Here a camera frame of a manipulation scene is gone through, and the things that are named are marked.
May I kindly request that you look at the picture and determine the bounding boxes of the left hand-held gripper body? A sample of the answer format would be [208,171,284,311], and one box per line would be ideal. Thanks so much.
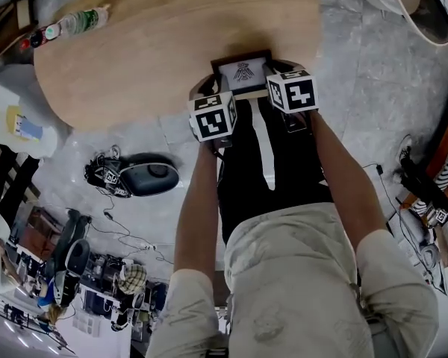
[186,89,240,151]

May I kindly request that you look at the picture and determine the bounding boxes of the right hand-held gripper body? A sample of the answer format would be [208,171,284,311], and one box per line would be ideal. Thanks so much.
[264,68,320,134]

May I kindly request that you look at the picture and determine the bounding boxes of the black framed picture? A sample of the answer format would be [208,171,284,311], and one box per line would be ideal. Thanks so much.
[210,48,276,101]

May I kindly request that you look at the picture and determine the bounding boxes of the person's right forearm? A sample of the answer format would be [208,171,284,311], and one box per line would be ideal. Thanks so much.
[308,109,388,253]

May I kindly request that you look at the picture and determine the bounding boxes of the person's left forearm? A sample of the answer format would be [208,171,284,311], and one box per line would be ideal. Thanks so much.
[172,139,231,275]

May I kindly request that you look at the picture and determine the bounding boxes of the wooden coffee table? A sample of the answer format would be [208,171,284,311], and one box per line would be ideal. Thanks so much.
[32,0,324,133]

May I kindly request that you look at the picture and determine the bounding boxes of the person's black trousers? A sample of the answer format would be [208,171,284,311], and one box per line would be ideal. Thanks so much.
[215,95,336,246]

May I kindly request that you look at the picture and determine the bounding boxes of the dark grey floor pod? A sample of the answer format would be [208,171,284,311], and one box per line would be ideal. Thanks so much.
[118,160,181,198]

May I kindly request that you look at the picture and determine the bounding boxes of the clear water bottle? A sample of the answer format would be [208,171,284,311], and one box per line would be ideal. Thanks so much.
[44,4,112,40]

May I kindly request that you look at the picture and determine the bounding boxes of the round beige side table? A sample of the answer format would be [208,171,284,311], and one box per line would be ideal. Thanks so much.
[347,0,448,48]

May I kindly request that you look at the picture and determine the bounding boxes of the dark cola bottle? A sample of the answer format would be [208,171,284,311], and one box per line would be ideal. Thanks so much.
[19,27,49,52]

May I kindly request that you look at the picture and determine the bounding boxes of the blue book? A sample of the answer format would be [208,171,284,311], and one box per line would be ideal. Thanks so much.
[16,119,45,142]

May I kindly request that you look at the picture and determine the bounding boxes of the person's beige shirt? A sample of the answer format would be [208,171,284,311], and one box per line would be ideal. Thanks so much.
[144,202,441,358]

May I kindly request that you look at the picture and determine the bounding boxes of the grey black spare device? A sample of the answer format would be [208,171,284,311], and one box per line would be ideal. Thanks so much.
[44,207,93,309]

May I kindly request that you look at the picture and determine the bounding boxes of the wooden armchair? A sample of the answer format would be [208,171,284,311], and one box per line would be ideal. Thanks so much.
[0,0,37,66]

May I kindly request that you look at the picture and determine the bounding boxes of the black floor cable with adapter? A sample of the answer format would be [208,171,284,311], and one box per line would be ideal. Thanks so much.
[361,162,434,286]
[95,195,175,265]

